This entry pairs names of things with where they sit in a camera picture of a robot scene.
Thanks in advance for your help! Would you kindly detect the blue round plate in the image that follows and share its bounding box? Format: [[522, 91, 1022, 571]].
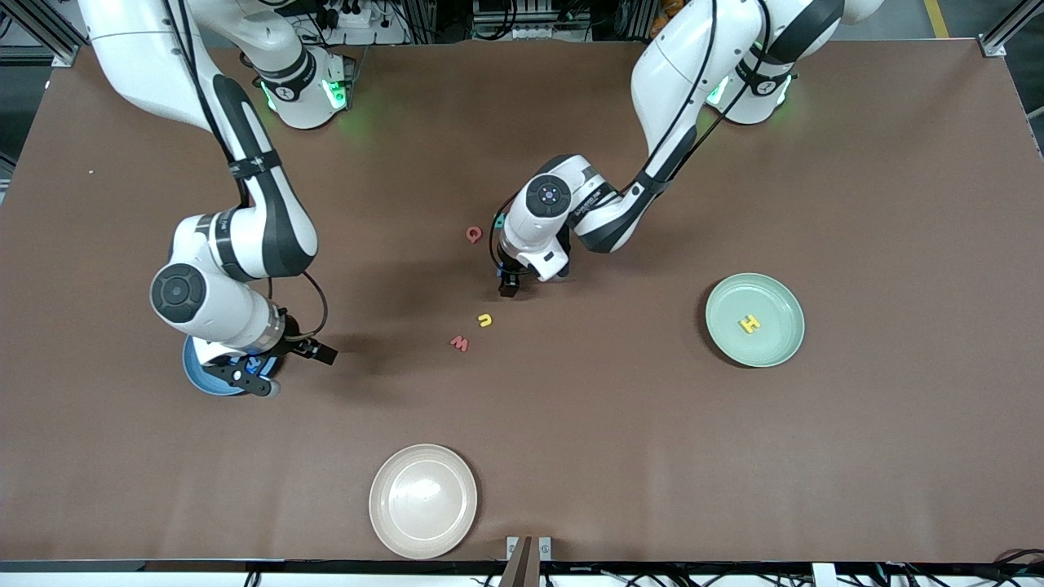
[[182, 336, 282, 398]]

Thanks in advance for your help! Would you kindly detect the brown table cover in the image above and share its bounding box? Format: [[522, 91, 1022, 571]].
[[0, 39, 1044, 563]]

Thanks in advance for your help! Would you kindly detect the beige round plate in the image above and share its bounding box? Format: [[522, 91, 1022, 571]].
[[369, 444, 479, 560]]

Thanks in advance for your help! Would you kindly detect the green round plate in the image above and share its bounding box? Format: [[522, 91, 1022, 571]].
[[705, 272, 806, 369]]

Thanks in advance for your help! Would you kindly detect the dark equipment cabinet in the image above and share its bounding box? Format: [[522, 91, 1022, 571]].
[[471, 0, 600, 42]]

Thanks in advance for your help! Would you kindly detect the white power strip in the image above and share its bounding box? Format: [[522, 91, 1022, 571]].
[[322, 0, 409, 46]]

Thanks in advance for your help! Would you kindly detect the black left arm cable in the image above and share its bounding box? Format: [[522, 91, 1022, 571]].
[[488, 0, 772, 274]]

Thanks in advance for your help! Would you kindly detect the black table edge rail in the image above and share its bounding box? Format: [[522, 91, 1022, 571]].
[[0, 558, 1044, 587]]

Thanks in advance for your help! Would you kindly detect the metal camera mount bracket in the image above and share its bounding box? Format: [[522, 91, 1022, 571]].
[[499, 536, 553, 587]]

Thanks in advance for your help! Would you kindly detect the aluminium frame post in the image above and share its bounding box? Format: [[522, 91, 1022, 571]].
[[0, 0, 82, 68], [979, 0, 1044, 60]]

